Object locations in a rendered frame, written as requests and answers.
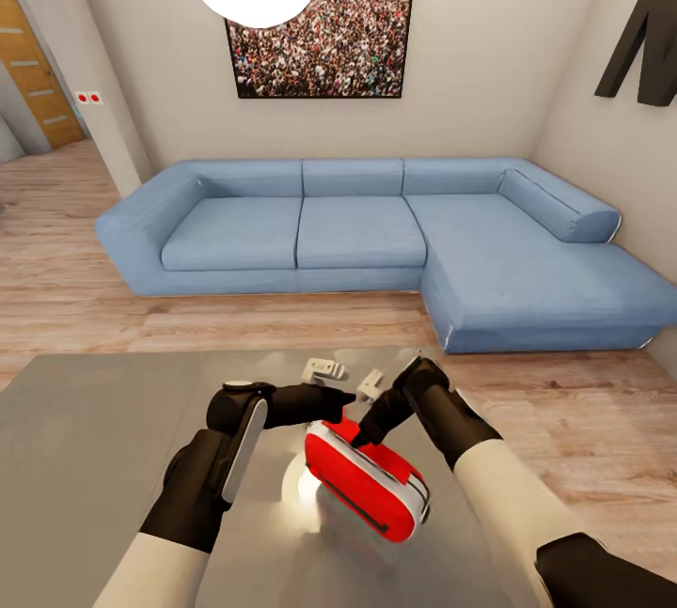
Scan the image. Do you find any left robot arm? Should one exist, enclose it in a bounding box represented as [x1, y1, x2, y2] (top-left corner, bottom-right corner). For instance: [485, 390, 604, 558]
[93, 359, 356, 608]

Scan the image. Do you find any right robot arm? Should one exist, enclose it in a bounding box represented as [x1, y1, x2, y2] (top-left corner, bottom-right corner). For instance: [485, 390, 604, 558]
[350, 356, 677, 608]

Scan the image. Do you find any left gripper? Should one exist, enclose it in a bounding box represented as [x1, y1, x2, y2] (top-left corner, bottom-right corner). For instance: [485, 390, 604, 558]
[288, 383, 356, 426]

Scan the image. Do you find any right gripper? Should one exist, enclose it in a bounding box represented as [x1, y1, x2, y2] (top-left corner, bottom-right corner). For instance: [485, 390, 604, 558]
[350, 391, 406, 449]

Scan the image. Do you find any radio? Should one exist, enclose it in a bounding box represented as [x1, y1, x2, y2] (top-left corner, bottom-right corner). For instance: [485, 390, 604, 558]
[305, 417, 430, 543]

